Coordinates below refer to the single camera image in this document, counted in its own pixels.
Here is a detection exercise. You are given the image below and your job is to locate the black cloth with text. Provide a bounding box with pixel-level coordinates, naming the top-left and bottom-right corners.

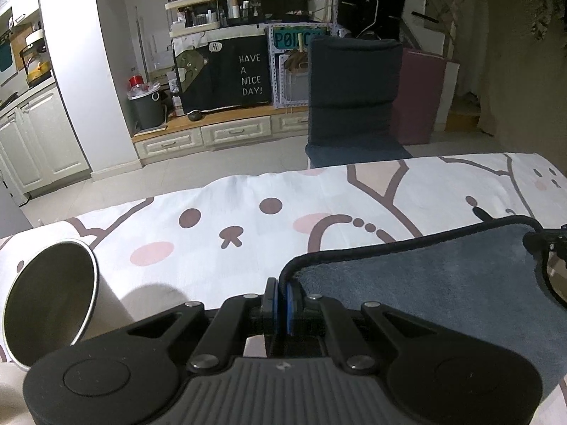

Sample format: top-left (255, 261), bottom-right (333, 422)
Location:
top-left (174, 35), bottom-right (272, 114)

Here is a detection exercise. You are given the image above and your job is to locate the dark blue chair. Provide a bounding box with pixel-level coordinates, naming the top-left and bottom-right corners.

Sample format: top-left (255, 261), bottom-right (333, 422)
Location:
top-left (305, 36), bottom-right (411, 168)

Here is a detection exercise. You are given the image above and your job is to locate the teal poison sign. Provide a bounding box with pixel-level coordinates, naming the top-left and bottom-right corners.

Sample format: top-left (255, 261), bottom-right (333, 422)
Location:
top-left (265, 22), bottom-right (330, 108)

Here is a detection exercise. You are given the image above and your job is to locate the bear pattern tablecloth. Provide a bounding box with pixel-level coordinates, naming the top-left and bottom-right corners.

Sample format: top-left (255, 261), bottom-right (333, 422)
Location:
top-left (1, 153), bottom-right (566, 424)

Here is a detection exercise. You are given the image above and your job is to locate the maroon folded mat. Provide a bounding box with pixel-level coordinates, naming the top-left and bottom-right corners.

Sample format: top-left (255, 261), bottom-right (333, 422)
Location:
top-left (390, 48), bottom-right (446, 145)

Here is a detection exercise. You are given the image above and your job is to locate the purple and grey towel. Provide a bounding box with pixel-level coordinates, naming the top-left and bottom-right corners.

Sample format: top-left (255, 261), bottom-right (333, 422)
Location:
top-left (280, 208), bottom-right (566, 394)

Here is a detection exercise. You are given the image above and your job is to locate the cream two tier shelf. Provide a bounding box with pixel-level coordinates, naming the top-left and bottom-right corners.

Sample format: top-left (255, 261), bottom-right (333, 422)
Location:
top-left (164, 0), bottom-right (221, 39)

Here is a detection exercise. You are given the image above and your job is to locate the white low drawer cabinet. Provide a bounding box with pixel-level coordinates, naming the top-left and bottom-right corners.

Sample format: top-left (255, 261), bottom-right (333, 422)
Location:
top-left (132, 106), bottom-right (309, 165)

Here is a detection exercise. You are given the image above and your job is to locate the white kitchen cabinet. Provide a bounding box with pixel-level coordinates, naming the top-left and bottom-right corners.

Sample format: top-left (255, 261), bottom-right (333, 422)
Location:
top-left (1, 83), bottom-right (90, 194)

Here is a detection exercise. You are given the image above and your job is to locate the dark grey trash bin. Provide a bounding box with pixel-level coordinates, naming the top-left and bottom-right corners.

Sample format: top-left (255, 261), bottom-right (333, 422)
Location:
top-left (129, 89), bottom-right (166, 131)

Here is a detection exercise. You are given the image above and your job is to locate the black hanging garment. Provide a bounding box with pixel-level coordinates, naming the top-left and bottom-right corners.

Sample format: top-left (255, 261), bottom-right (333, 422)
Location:
top-left (337, 0), bottom-right (405, 40)

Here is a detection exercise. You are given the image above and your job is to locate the beige cup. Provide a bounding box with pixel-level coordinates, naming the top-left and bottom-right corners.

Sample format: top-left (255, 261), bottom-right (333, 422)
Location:
top-left (1, 240), bottom-right (134, 371)

